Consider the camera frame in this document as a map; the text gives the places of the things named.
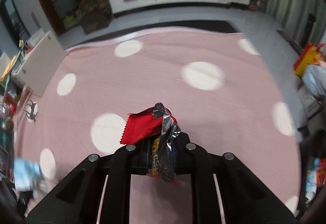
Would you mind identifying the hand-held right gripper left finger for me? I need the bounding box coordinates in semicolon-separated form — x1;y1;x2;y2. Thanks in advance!
25;139;151;224

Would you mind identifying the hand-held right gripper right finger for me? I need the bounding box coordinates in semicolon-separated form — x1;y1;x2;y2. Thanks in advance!
173;133;296;224

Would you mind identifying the red snack wrapper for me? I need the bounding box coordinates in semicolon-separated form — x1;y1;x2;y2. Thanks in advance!
119;102;182;186

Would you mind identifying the clear blue plastic package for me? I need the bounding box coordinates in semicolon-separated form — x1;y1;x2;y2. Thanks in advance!
13;159;44;192

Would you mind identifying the white box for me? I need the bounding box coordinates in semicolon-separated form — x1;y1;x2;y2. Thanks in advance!
11;30;67;97

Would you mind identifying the dark floor mat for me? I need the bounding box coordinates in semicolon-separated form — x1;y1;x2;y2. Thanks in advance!
176;20;242;34

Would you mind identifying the cardboard box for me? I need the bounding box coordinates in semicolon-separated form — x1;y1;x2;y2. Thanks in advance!
298;89;321;120

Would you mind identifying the large dark planter with plants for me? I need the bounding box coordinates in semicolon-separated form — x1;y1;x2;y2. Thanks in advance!
80;0;112;34

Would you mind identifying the pale plastic bag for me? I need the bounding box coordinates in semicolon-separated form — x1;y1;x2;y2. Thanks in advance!
302;63;326;102

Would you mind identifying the yellow paper bag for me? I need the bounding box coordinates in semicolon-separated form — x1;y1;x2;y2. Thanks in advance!
294;43;326;78

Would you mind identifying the dark flat object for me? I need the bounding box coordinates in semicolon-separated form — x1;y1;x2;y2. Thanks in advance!
278;30;305;55

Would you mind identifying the small potted plant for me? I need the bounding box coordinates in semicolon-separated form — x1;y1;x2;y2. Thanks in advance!
248;0;265;11

